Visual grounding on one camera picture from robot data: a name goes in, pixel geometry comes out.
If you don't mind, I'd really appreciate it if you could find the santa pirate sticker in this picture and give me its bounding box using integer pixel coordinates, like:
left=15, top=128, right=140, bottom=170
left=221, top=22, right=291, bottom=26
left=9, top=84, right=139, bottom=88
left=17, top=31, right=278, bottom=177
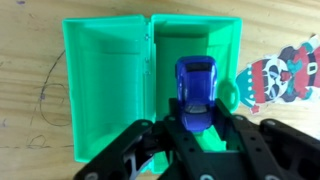
left=234, top=33, right=320, bottom=115

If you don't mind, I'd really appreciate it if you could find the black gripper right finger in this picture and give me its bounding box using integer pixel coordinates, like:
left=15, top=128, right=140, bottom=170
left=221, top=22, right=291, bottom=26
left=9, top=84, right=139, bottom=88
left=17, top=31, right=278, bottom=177
left=214, top=98, right=320, bottom=180

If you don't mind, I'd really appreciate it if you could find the green plastic lunchbox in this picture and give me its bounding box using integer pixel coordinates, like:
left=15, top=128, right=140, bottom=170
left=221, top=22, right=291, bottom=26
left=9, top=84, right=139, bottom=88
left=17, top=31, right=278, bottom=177
left=61, top=13, right=243, bottom=174

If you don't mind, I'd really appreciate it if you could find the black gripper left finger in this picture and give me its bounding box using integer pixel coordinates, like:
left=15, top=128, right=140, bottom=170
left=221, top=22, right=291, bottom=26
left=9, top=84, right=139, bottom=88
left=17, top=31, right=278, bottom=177
left=73, top=98, right=214, bottom=180

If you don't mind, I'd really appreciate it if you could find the blue toy car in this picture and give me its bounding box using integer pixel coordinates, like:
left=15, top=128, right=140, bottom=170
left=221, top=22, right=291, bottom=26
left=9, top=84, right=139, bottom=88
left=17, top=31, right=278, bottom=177
left=174, top=55, right=219, bottom=133

